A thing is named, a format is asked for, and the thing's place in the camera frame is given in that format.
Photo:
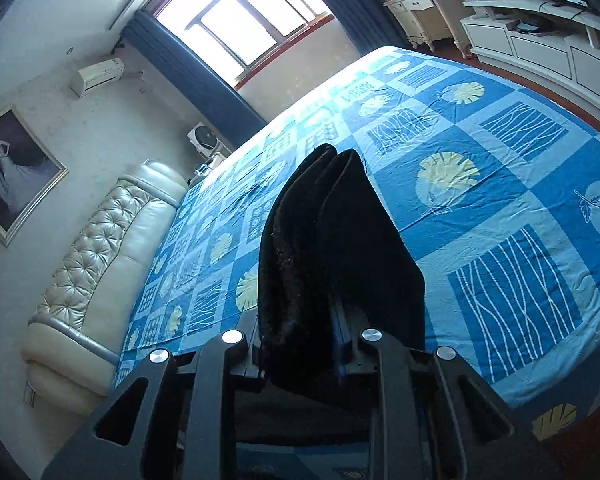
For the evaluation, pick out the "small white fan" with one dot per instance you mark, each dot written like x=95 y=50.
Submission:
x=202 y=139

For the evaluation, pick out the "white dressing table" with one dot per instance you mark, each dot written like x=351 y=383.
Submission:
x=430 y=5

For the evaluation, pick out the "framed wall photo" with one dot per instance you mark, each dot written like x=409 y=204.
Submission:
x=10 y=170

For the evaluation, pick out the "white tv cabinet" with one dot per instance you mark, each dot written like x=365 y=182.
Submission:
x=540 y=50

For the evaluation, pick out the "black pants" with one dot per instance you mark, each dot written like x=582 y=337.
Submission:
x=320 y=260

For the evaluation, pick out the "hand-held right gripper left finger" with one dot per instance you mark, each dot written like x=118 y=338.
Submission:
x=214 y=385

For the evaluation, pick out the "blue patterned bed sheet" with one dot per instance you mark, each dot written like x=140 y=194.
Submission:
x=480 y=210

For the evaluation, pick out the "white wall air conditioner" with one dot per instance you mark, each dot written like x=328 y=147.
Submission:
x=97 y=76

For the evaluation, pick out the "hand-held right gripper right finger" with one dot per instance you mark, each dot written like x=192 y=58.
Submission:
x=338 y=342

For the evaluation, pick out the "window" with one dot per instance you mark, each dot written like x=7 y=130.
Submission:
x=240 y=15

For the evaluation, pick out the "cream tufted leather headboard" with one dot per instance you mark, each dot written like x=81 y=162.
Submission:
x=105 y=260

